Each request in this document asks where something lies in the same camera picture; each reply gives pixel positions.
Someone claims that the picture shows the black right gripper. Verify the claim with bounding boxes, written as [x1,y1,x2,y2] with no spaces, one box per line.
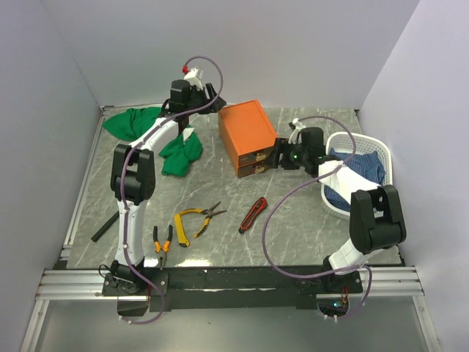
[263,138,309,171]

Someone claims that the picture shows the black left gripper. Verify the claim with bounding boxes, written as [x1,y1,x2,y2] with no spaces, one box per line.
[185,83,227,116]

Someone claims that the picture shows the clear top drawer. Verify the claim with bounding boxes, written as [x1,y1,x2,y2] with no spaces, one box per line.
[234,147,273,167]

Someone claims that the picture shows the clear drawer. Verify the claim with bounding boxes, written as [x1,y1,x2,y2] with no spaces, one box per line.
[237,161,270,178]
[234,147,273,167]

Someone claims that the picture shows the orange drawer box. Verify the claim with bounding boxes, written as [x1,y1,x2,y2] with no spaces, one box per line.
[218,100,278,176]

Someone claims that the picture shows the clear bottom drawer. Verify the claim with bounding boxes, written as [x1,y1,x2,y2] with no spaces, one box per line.
[237,161,270,178]

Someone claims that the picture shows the red black utility knife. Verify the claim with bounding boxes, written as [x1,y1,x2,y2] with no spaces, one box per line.
[238,197,267,234]

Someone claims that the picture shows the yellow utility knife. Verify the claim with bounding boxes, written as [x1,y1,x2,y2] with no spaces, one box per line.
[174,213,190,248]

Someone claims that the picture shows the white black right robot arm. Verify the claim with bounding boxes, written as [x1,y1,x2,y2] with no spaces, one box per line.
[262,127,407,293]

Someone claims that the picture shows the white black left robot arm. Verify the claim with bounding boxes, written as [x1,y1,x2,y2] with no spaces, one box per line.
[110,78,226,295]

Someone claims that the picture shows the white perforated basket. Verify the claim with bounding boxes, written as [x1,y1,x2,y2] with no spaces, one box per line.
[320,132,394,219]

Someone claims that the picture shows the blue checked cloth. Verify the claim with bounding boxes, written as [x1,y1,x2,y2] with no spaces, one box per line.
[324,151,387,212]

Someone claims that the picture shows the green cloth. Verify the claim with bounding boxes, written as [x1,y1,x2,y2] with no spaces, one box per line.
[102,106,204,178]

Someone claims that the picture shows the yellow black long-nose pliers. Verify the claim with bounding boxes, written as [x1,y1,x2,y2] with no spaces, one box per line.
[175,201,227,239]

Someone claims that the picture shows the orange black small pliers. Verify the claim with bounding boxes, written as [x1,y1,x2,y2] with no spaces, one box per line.
[152,225,173,269]

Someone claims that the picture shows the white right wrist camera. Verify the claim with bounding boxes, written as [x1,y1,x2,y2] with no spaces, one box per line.
[288,118,306,144]

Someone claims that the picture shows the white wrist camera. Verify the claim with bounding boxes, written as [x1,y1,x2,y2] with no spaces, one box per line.
[288,118,306,144]
[182,65,203,85]

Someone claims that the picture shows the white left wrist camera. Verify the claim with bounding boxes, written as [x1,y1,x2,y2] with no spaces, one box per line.
[182,65,203,85]

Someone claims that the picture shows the black handled hammer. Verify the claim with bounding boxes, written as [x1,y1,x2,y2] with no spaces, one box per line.
[91,211,119,242]

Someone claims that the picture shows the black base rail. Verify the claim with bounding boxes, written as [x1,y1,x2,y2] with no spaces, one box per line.
[36,265,426,316]

